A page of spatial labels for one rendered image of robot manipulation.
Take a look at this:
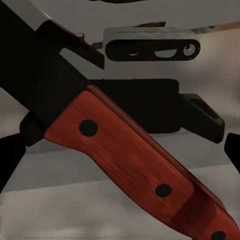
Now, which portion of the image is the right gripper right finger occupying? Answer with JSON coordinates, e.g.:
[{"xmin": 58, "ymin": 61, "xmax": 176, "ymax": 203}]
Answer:
[{"xmin": 224, "ymin": 133, "xmax": 240, "ymax": 173}]

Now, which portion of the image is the parer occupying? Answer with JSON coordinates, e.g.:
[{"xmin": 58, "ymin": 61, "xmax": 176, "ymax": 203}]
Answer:
[{"xmin": 0, "ymin": 9, "xmax": 240, "ymax": 240}]

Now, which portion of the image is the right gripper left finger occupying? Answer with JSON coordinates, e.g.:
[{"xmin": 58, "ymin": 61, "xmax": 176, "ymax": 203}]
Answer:
[{"xmin": 0, "ymin": 133, "xmax": 26, "ymax": 193}]

